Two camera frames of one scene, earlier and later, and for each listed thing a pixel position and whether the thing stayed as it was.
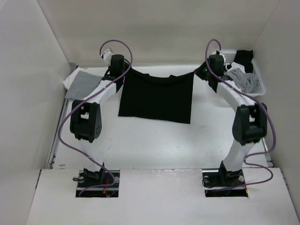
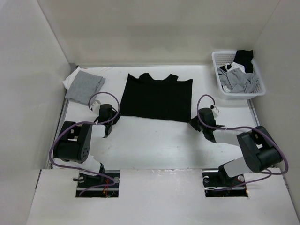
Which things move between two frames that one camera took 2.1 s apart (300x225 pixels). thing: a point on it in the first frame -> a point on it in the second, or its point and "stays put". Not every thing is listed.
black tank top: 167,99 stays put
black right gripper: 198,71 -> 193,123
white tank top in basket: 235,65 stays put
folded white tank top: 69,81 stays put
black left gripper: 126,66 -> 116,119
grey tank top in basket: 247,81 stays put
